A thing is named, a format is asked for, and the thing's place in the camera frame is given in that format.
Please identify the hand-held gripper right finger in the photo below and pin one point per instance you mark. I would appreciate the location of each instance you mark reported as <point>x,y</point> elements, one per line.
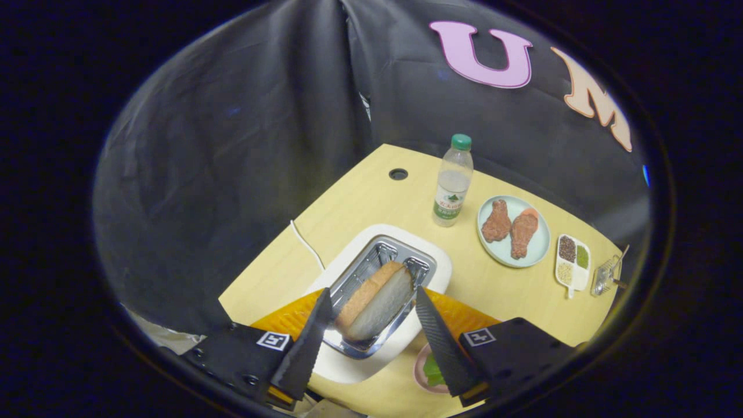
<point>441,342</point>

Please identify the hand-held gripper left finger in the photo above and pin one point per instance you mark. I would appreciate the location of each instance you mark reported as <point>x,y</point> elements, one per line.
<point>305,348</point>

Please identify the green lettuce leaf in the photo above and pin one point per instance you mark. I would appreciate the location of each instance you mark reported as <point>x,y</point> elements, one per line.
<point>432,371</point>

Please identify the bread slice with brown crust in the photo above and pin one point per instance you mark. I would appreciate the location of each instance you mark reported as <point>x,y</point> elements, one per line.
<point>377,302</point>

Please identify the pink plate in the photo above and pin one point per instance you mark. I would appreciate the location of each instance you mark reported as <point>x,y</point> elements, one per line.
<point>419,366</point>

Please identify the white toaster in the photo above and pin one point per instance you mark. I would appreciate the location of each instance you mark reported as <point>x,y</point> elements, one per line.
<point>360,366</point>

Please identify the brown meat drumstick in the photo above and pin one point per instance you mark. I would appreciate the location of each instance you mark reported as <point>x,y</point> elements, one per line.
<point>496,223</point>
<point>522,235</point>

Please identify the person's beige jacket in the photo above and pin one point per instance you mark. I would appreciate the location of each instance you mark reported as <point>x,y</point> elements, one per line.
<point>168,339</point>

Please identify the pale green plate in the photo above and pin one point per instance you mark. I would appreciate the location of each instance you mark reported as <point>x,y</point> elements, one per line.
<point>540,244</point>

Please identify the white divided seasoning tray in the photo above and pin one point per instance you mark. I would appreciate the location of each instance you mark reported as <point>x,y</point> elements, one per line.
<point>574,281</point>

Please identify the clear water bottle green cap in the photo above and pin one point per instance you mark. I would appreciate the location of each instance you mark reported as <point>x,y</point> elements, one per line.
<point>451,191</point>

